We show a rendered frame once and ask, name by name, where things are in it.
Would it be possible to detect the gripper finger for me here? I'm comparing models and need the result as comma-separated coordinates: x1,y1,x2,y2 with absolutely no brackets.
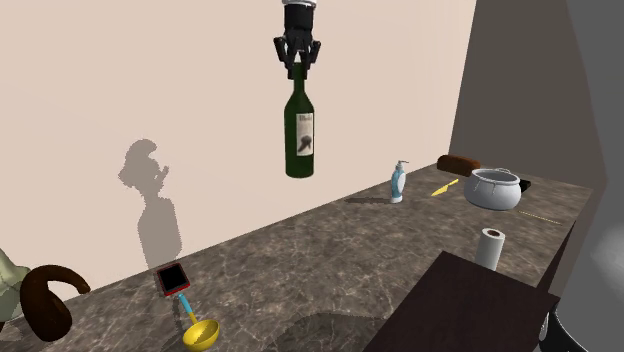
301,40,322,67
273,36,294,67

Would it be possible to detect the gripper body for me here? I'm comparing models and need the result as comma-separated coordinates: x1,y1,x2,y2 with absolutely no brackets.
281,4,319,55

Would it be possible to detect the green wine bottle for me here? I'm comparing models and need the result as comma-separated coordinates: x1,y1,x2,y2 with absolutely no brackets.
284,61,316,180

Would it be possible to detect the blue white soap dispenser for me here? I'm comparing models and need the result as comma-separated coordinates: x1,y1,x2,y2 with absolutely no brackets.
389,159,411,205

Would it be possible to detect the brown bread loaf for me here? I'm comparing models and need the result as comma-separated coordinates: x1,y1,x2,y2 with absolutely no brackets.
436,154,482,178

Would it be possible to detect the yellow knife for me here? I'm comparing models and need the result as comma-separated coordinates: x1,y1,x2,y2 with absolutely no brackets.
430,178,460,198

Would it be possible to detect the red phone black screen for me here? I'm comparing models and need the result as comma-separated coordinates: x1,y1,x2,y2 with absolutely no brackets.
155,262,192,298

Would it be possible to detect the white paper towel roll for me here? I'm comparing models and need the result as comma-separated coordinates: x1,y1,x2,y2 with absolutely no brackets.
474,226,507,272

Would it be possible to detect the thin yellow stick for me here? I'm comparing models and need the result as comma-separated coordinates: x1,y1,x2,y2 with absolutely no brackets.
517,209,563,226

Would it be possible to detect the dark brown curved object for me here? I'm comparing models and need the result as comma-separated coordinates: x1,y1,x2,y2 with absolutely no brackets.
18,264,92,343

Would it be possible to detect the pale green object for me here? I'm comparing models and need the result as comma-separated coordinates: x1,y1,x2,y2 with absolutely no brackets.
0,247,33,324

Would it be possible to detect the white pot black handle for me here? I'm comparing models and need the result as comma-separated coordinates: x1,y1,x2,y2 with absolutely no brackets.
462,167,533,212

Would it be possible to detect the yellow ladle blue handle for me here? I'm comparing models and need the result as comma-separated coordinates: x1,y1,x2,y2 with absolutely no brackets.
175,292,221,352

